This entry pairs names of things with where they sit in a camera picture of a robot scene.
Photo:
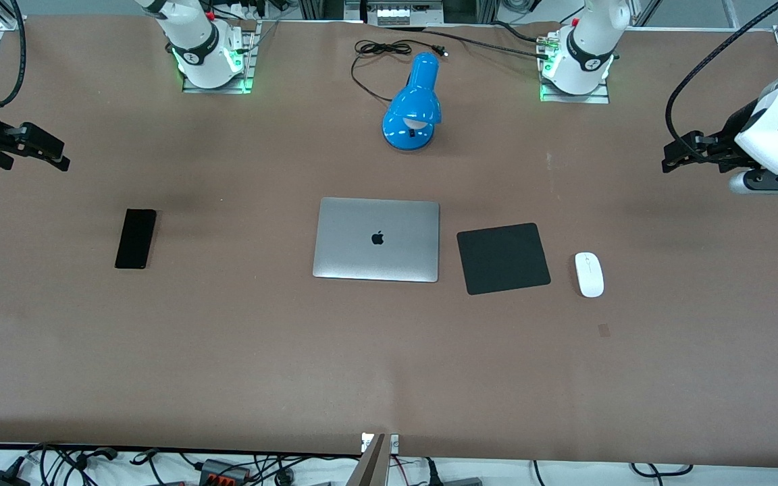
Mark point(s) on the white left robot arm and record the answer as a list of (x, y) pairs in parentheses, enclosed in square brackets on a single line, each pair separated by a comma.
[(585, 40)]

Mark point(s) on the black mouse pad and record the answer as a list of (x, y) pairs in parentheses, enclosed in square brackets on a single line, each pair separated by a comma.
[(502, 260)]

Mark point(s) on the white power strip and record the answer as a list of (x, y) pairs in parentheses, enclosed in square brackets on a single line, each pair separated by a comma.
[(399, 15)]

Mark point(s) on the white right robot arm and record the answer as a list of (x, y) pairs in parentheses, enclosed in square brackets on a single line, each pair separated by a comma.
[(193, 40)]

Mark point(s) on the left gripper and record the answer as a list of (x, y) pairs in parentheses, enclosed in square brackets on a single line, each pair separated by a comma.
[(731, 133)]

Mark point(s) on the white computer mouse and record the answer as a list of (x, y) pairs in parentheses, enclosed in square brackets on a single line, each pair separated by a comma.
[(589, 275)]

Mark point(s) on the right arm aluminium base plate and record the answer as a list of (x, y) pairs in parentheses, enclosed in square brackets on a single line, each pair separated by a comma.
[(244, 47)]

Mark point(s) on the left arm aluminium base plate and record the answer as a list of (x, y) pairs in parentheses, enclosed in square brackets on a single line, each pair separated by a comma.
[(598, 96)]

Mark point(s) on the brown slanted beam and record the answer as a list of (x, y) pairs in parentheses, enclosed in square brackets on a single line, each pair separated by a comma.
[(370, 466)]

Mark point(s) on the small white bracket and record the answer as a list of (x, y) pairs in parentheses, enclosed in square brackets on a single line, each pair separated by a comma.
[(394, 442)]

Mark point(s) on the black power adapter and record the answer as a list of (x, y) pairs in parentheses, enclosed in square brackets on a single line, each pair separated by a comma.
[(1, 478)]

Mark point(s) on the blue desk lamp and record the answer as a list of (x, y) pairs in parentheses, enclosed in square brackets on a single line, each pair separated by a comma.
[(412, 101)]

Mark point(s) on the silver closed laptop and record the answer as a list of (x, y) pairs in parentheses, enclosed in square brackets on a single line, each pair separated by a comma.
[(376, 256)]

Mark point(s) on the grey connector block orange levers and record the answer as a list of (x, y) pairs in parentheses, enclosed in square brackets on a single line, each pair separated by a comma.
[(223, 470)]

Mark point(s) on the black smartphone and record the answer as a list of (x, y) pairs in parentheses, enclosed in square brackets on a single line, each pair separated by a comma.
[(136, 239)]

